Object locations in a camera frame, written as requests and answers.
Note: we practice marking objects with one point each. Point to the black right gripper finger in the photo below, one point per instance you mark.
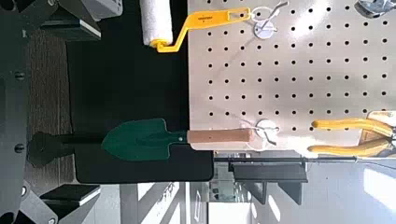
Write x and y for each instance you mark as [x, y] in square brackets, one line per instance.
[70, 199]
[73, 26]

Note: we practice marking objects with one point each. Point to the grey box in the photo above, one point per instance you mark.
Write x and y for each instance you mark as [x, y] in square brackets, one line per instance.
[99, 7]

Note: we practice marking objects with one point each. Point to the black mat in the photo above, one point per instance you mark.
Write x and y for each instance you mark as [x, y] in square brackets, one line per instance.
[124, 87]

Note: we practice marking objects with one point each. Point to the clear plastic pegboard hook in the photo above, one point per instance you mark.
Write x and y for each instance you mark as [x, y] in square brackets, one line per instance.
[267, 126]
[264, 30]

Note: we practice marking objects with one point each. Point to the thin black rod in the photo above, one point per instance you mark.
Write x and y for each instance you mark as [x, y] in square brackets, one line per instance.
[264, 159]

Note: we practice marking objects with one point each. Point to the white perforated pegboard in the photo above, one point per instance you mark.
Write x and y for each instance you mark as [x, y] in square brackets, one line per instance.
[311, 87]

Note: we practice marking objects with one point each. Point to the shiny metal tool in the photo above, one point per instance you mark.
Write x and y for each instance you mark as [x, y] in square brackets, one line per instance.
[373, 6]

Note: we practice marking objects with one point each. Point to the black shelf bracket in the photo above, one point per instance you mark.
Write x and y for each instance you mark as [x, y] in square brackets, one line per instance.
[267, 172]

